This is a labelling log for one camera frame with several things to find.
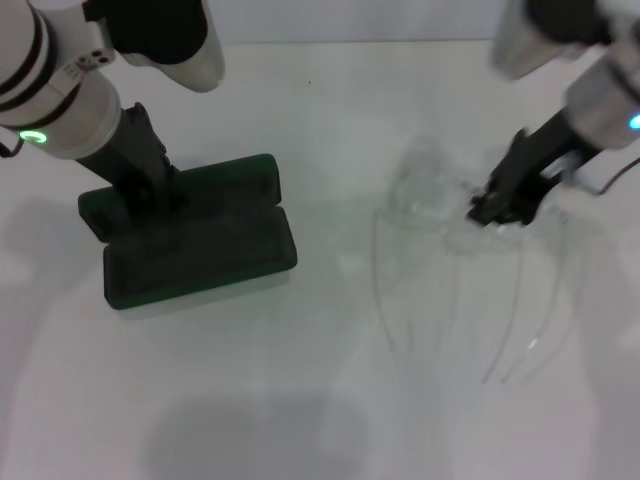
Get clear white glasses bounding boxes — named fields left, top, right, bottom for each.
left=369, top=134, right=571, bottom=386

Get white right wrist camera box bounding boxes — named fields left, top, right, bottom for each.
left=542, top=148, right=620, bottom=198

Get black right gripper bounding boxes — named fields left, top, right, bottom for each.
left=467, top=108, right=584, bottom=228

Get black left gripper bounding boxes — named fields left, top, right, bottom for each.
left=73, top=101, right=190, bottom=225

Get thin red camera cable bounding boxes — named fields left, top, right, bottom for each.
left=597, top=152, right=640, bottom=195

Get green glasses case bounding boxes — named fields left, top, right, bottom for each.
left=77, top=152, right=299, bottom=313

